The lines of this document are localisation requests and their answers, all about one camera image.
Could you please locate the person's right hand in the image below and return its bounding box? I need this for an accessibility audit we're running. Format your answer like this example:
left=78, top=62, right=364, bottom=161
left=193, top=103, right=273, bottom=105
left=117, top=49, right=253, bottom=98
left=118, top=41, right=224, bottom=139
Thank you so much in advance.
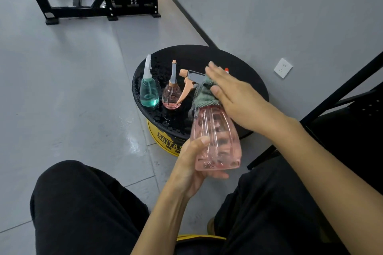
left=205, top=61, right=300, bottom=139

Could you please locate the person's left hand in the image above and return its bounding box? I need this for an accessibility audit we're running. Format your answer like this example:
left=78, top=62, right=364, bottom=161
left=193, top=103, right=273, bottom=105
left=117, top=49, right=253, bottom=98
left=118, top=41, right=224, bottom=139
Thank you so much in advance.
left=165, top=135, right=230, bottom=200

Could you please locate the green cleaning cloth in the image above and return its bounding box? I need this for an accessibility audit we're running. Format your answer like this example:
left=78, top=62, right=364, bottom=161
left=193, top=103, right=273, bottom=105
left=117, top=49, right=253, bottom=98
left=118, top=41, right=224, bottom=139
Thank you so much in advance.
left=188, top=78, right=222, bottom=118

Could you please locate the pink spray bottle grey nozzle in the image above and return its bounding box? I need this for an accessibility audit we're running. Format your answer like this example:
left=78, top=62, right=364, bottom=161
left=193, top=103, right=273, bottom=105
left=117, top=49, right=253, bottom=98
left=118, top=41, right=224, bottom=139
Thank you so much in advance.
left=162, top=60, right=183, bottom=110
left=177, top=69, right=242, bottom=172

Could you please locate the green spray bottle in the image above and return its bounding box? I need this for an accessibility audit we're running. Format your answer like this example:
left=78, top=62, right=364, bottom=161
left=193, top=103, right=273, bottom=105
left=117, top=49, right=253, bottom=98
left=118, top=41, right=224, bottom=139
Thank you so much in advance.
left=140, top=54, right=160, bottom=108

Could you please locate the black metal rack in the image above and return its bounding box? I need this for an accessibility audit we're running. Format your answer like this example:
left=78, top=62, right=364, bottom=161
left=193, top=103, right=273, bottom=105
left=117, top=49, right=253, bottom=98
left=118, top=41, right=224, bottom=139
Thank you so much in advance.
left=247, top=51, right=383, bottom=196

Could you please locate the person's right forearm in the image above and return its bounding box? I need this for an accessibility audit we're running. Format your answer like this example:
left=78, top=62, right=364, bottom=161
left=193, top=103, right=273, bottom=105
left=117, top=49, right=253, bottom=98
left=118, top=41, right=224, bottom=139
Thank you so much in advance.
left=269, top=117, right=383, bottom=255

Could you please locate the person's left forearm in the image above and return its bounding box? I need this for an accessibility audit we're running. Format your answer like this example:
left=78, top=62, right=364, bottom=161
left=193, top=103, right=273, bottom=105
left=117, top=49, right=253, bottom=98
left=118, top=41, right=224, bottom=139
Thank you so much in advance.
left=131, top=181, right=193, bottom=255

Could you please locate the yellow barrel base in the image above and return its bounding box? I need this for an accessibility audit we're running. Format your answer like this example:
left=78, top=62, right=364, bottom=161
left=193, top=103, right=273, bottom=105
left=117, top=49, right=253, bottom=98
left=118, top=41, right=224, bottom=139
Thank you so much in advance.
left=147, top=120, right=188, bottom=157

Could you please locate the yellow round stool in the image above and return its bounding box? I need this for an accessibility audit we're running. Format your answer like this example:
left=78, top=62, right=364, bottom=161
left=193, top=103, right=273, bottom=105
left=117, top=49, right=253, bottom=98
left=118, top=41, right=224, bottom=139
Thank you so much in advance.
left=176, top=234, right=227, bottom=242

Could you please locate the round black table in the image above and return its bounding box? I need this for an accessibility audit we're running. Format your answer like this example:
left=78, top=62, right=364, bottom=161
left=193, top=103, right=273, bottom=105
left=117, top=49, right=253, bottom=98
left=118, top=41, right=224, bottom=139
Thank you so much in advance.
left=132, top=44, right=270, bottom=142

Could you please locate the white wall socket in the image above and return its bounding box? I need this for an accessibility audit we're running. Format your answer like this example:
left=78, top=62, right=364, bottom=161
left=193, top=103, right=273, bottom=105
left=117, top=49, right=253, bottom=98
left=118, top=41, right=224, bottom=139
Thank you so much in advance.
left=273, top=57, right=294, bottom=79

